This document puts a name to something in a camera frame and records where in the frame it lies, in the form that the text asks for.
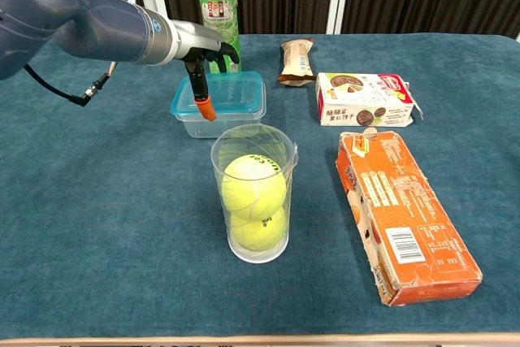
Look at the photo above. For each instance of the yellow tennis ball large print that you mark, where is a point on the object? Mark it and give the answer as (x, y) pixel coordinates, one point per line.
(254, 186)

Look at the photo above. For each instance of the clear plastic cup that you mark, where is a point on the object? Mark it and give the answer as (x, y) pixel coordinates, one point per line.
(284, 152)

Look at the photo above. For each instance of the beige brown snack bar wrapper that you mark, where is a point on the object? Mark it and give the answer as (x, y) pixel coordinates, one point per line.
(297, 62)

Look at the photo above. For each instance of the teal velvet tablecloth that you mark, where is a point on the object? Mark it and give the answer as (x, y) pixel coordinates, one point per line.
(122, 221)

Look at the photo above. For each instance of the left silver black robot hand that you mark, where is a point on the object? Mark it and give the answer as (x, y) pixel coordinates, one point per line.
(197, 40)

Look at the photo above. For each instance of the clear plastic food container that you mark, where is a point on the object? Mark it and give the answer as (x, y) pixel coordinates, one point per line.
(195, 127)

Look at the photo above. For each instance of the worn orange carton box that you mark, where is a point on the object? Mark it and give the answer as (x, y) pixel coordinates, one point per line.
(406, 217)

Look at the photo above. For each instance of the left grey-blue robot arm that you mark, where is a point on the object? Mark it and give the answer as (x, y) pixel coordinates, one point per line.
(101, 30)

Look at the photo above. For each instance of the blue plastic lid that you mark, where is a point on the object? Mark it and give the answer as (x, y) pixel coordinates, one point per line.
(235, 95)

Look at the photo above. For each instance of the yellow tennis ball small print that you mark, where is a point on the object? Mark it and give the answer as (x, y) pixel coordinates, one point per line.
(258, 231)

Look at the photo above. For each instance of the white cookie box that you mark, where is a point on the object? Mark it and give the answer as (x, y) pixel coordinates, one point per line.
(365, 99)

